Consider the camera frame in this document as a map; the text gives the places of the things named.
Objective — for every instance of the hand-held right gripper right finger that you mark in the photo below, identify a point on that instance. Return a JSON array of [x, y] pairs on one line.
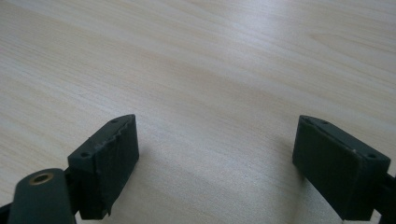
[[336, 168]]

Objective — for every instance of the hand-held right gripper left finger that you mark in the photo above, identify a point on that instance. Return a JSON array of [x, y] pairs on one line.
[[106, 165]]

